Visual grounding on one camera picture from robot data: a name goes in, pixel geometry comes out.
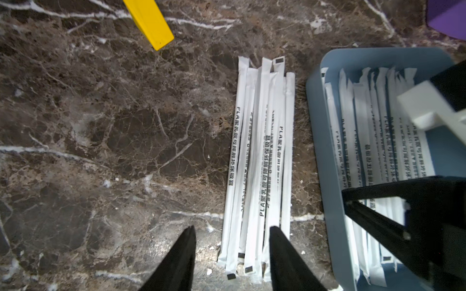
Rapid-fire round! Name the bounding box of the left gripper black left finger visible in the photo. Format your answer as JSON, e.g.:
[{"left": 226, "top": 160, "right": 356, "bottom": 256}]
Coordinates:
[{"left": 139, "top": 226, "right": 196, "bottom": 291}]

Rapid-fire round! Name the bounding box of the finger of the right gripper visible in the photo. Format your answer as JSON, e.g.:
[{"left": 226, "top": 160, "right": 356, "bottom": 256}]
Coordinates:
[{"left": 342, "top": 176, "right": 466, "bottom": 280}]

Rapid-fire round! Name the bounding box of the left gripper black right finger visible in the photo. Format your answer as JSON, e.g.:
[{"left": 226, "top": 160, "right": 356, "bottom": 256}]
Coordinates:
[{"left": 269, "top": 226, "right": 326, "bottom": 291}]

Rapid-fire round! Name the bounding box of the blue storage box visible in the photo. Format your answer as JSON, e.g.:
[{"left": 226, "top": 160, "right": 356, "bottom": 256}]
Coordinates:
[{"left": 306, "top": 48, "right": 466, "bottom": 291}]

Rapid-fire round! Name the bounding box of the left pile white straw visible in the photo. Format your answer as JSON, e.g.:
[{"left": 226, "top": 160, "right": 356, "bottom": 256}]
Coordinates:
[{"left": 217, "top": 57, "right": 296, "bottom": 284}]

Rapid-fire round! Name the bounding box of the purple metronome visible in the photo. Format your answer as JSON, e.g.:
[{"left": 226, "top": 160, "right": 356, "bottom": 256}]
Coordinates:
[{"left": 426, "top": 0, "right": 466, "bottom": 41}]

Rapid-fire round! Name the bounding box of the yellow block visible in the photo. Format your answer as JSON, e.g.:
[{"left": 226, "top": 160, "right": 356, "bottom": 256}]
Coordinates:
[{"left": 124, "top": 0, "right": 174, "bottom": 50}]

